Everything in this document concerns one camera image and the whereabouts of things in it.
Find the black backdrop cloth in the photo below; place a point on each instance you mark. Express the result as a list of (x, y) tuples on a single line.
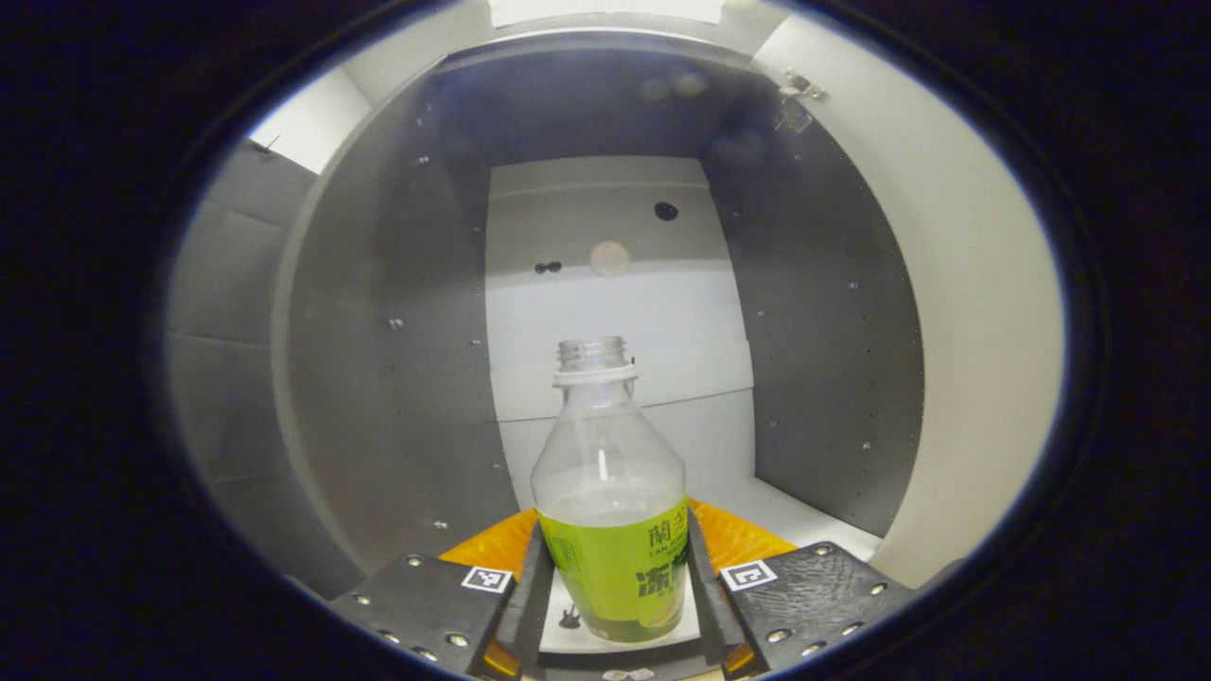
[(236, 284)]

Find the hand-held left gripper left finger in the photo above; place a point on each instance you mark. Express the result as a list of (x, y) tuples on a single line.
[(528, 615)]

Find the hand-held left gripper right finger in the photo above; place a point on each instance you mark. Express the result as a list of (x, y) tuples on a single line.
[(714, 615)]

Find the metal door hinge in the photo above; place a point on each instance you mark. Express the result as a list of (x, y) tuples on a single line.
[(802, 87)]

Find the grey cabinet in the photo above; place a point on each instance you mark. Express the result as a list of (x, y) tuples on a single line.
[(397, 378)]

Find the clear bottle green label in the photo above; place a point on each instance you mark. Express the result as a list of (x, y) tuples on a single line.
[(605, 454)]

